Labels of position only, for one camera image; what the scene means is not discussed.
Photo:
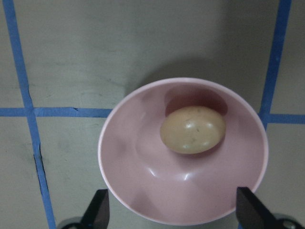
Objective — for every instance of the pink bowl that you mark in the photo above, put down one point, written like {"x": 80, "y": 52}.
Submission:
{"x": 164, "y": 185}

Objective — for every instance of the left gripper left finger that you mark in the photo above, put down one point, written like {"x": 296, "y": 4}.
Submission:
{"x": 97, "y": 215}

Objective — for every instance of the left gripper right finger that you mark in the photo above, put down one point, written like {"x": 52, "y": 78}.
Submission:
{"x": 251, "y": 213}

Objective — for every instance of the brown egg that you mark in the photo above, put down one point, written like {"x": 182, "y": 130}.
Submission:
{"x": 192, "y": 129}

